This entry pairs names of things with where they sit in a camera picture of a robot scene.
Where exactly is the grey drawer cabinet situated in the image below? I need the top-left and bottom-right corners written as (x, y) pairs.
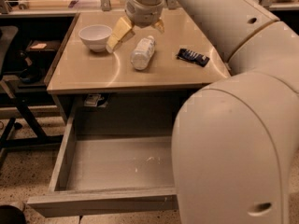
top-left (43, 8), bottom-right (233, 124)

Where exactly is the white label under tabletop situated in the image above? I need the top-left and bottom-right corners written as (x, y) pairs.
top-left (84, 94), bottom-right (101, 107)

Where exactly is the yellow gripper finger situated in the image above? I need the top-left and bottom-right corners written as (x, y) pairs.
top-left (106, 16), bottom-right (135, 53)
top-left (153, 20), bottom-right (164, 34)

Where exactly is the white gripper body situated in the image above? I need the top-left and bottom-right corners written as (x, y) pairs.
top-left (125, 0), bottom-right (164, 28)

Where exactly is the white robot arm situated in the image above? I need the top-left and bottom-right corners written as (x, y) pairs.
top-left (107, 0), bottom-right (299, 224)

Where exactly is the grey open top drawer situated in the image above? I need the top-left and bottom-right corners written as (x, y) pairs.
top-left (28, 105), bottom-right (178, 217)

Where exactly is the clear plastic water bottle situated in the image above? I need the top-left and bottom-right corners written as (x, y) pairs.
top-left (130, 35), bottom-right (155, 71)

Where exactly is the dark blue snack packet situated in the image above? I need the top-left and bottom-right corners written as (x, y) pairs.
top-left (177, 49), bottom-right (209, 67)

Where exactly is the black box with tan note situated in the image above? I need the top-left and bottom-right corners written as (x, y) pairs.
top-left (26, 40), bottom-right (61, 52)

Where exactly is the white ceramic bowl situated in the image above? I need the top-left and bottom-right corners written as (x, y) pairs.
top-left (78, 24), bottom-right (112, 52)

